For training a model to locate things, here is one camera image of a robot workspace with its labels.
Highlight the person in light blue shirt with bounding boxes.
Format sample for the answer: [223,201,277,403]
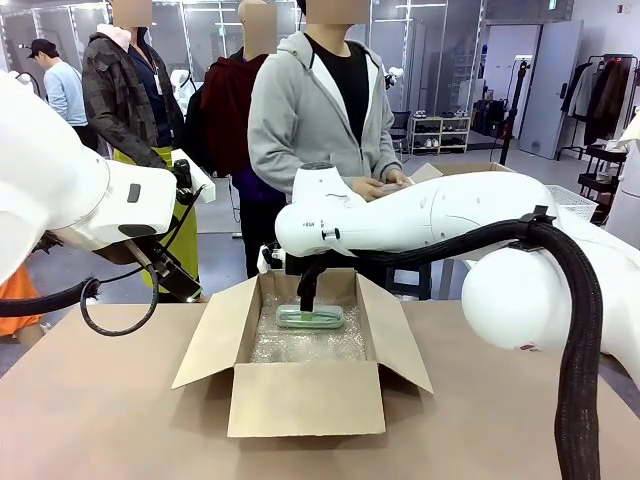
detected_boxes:
[27,38,92,151]

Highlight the brown cardboard carton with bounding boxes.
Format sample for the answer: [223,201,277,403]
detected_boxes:
[407,161,517,187]

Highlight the black cable clamp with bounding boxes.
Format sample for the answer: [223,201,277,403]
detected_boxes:
[516,204,560,252]

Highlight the person's left forearm grey sleeve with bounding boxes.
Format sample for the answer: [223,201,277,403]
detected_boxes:
[372,143,404,179]

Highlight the person's right hand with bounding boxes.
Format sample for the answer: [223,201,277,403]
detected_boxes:
[351,178,384,203]

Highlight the clothes rack with coats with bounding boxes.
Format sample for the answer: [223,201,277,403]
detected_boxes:
[559,53,640,162]

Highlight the green glasses case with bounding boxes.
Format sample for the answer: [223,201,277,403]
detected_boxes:
[275,304,346,332]

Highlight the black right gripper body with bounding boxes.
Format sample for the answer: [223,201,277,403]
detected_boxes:
[285,252,322,277]

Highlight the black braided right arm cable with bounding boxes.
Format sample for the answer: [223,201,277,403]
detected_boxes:
[297,204,604,480]

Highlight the black chair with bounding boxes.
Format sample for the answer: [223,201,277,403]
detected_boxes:
[390,111,413,163]

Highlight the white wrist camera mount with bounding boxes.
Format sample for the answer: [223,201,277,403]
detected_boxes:
[256,243,287,274]

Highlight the white plastic basket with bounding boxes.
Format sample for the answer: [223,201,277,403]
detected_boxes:
[543,183,599,224]

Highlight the person's left hand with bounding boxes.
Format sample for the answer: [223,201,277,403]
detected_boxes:
[381,169,416,191]

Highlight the orange garment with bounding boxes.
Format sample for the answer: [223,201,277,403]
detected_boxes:
[0,263,43,347]

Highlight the open brown cardboard box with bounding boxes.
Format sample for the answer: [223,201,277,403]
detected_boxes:
[171,269,435,439]

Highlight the person's right forearm grey sleeve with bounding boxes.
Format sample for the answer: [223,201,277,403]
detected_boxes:
[248,149,356,197]

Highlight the wooden shoe rack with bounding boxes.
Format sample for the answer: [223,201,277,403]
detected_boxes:
[409,114,472,156]

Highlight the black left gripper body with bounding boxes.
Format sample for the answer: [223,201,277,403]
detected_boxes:
[147,247,204,303]

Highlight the black utility cart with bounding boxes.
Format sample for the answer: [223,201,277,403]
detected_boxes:
[577,142,629,225]

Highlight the black bags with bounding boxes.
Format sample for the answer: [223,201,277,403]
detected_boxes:
[471,87,509,138]

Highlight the black tripod stand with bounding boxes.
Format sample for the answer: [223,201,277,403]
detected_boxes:
[498,57,533,167]

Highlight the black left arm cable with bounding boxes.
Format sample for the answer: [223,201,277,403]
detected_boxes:
[0,158,209,337]

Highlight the grey door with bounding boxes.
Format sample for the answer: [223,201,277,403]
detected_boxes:
[517,19,585,161]

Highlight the clear bubble wrap sheet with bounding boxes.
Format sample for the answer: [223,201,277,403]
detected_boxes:
[249,292,369,364]

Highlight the white fabric bundle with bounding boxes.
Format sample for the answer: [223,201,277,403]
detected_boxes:
[605,104,640,151]

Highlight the person in grey hoodie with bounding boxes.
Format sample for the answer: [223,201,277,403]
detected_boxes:
[248,0,404,206]

